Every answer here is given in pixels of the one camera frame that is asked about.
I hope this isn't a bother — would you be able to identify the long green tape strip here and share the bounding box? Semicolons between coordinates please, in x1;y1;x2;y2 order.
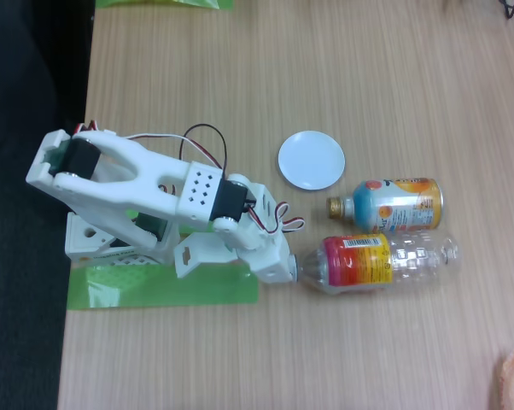
67;263;259;311

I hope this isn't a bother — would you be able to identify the small white plate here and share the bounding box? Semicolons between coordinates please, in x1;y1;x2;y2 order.
277;130;347;191

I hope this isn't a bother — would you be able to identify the orange blue aluminium bottle can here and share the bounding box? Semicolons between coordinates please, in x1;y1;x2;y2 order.
327;177;446;234

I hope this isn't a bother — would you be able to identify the green plastic bag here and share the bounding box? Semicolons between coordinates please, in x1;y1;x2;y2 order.
95;0;233;12

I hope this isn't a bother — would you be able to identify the short green tape strip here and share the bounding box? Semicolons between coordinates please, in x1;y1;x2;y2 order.
126;208;198;238

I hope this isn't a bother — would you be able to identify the clear plastic bottle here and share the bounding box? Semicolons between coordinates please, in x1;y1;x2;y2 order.
291;230;461;296

